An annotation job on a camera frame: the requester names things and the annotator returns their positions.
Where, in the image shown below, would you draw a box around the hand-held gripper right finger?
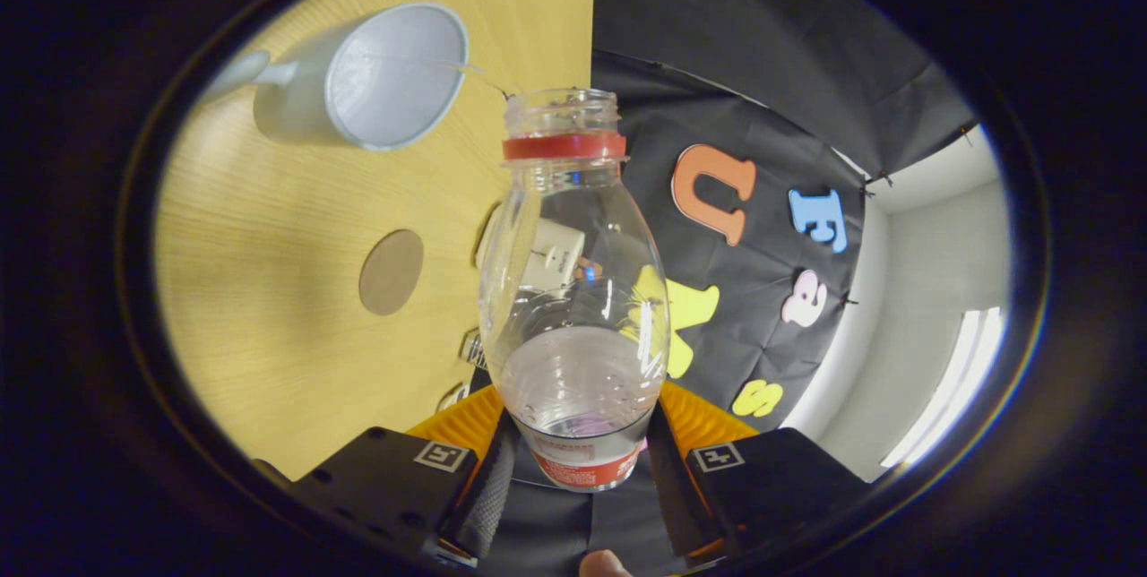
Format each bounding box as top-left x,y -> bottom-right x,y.
647,380 -> 875,562

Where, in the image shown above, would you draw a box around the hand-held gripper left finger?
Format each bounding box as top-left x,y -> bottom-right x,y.
291,384 -> 522,564

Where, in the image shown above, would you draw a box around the round brown coaster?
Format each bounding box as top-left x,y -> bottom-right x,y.
359,229 -> 425,316

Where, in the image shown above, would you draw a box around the clear plastic bottle red label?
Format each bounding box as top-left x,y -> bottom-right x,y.
478,89 -> 671,493

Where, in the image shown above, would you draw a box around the white cup with handle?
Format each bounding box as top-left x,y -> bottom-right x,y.
202,2 -> 470,152

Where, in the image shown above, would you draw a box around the large ceiling light panel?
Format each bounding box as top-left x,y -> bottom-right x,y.
883,306 -> 1005,469

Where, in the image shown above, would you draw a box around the wooden table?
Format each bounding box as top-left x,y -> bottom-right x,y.
154,0 -> 597,481

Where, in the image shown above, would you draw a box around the white toaster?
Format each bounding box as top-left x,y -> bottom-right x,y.
475,203 -> 588,296

